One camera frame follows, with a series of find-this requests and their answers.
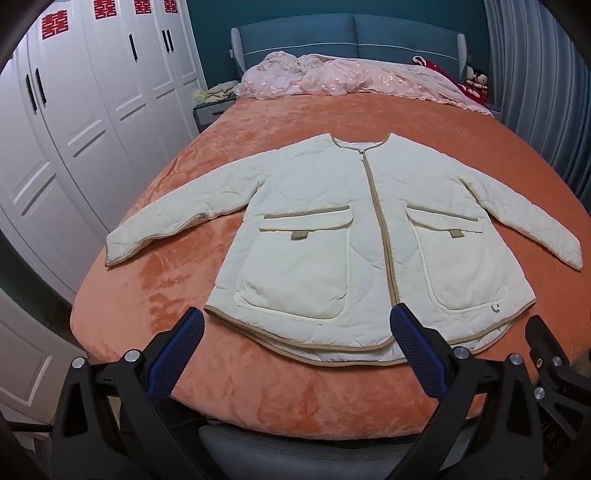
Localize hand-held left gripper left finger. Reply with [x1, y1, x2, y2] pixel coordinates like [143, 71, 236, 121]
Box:
[52, 307, 218, 480]

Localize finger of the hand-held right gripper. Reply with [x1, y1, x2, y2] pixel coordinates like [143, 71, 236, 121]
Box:
[525, 314, 583, 418]

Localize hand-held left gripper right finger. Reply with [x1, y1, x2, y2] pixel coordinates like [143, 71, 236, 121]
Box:
[390, 302, 555, 480]

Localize cream quilted jacket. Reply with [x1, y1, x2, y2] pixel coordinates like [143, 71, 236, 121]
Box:
[105, 133, 583, 367]

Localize white panelled door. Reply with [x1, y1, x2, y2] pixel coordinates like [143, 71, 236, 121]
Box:
[0, 286, 88, 435]

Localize grey nightstand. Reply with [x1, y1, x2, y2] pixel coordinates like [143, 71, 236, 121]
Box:
[192, 98, 238, 137]

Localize white panelled wardrobe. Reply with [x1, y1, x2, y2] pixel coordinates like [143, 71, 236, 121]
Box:
[0, 0, 208, 305]

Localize orange plush blanket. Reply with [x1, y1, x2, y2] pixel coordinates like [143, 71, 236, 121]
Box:
[69, 90, 591, 439]

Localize beige crumpled cloth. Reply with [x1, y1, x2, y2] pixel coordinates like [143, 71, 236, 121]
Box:
[196, 80, 242, 105]

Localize red dressed plush dolls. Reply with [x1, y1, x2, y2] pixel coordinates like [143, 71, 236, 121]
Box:
[463, 65, 490, 105]

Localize red bag with plush toy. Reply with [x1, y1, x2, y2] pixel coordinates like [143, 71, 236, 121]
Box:
[412, 55, 459, 85]

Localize grey blue curtain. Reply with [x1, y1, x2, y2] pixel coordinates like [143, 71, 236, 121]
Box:
[484, 0, 591, 195]

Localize pink embroidered quilt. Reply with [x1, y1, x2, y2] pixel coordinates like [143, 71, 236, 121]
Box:
[235, 51, 494, 116]

